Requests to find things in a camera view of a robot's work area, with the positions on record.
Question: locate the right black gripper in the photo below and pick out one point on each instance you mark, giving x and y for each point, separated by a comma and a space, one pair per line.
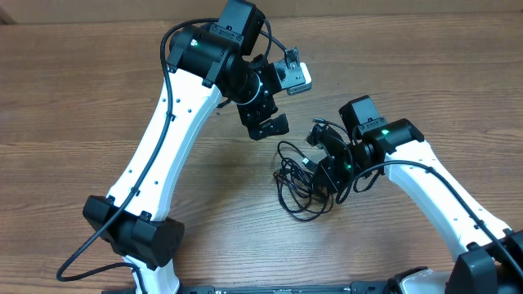
334, 180

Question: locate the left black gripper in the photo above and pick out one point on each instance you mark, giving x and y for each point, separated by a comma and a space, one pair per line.
252, 118

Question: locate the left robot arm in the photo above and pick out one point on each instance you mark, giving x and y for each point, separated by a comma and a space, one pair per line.
205, 62

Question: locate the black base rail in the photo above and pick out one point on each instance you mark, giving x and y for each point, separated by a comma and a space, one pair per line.
282, 289

